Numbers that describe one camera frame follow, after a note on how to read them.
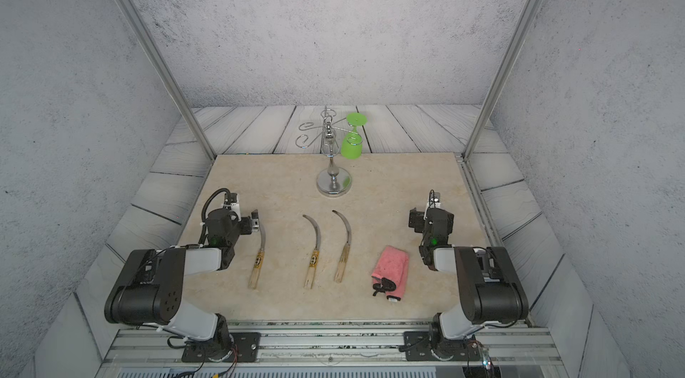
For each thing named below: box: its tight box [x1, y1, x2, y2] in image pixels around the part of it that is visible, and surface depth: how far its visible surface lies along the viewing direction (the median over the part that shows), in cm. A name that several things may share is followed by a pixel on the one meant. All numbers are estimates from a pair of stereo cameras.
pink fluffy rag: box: [371, 245, 410, 298], surface depth 86 cm
